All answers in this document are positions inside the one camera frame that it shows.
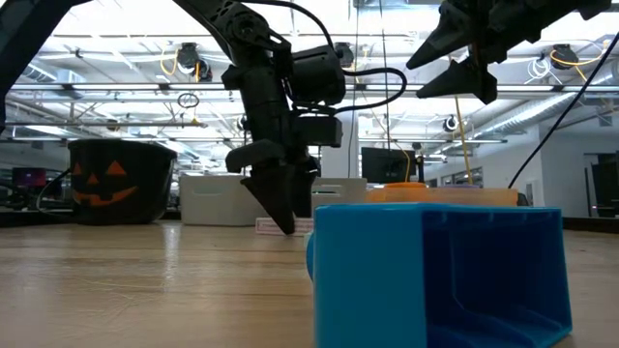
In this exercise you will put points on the white pillar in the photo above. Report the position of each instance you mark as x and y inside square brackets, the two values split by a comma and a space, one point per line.
[350, 159]

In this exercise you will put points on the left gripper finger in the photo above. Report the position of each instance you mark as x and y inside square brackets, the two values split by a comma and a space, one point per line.
[305, 188]
[273, 193]

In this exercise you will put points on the dark monitor with red screen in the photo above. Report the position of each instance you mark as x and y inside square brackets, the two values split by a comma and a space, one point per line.
[29, 177]

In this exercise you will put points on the purple foam die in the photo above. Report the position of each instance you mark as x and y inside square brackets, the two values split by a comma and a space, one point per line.
[459, 186]

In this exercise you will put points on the silver ventilation duct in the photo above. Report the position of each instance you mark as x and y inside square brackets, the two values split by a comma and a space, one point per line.
[527, 113]

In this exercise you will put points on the black equipment cabinet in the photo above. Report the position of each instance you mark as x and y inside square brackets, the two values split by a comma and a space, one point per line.
[604, 183]

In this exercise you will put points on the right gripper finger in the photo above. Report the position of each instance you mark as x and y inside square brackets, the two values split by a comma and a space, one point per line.
[447, 38]
[464, 82]

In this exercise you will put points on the black computer monitor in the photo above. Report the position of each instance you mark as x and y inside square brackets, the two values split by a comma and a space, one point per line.
[387, 166]

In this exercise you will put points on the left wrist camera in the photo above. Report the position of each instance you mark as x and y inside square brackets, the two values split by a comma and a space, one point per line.
[319, 131]

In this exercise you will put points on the large light blue block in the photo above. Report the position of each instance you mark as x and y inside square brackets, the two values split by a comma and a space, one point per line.
[367, 275]

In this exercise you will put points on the pink playing card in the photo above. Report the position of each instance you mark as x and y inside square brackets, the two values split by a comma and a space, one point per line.
[263, 226]

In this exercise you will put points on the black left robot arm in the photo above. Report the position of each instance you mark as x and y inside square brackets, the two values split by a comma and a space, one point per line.
[19, 29]

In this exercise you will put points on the grey plastic storage bin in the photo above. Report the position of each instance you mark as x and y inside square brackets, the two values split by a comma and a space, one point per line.
[343, 191]
[217, 203]

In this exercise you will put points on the black jack-o-lantern bucket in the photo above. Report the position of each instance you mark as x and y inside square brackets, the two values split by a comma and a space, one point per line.
[126, 154]

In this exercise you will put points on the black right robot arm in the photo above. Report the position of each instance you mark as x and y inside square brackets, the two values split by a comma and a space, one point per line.
[595, 7]

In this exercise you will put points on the orange plastic storage bin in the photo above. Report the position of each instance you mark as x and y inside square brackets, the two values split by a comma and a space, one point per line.
[464, 195]

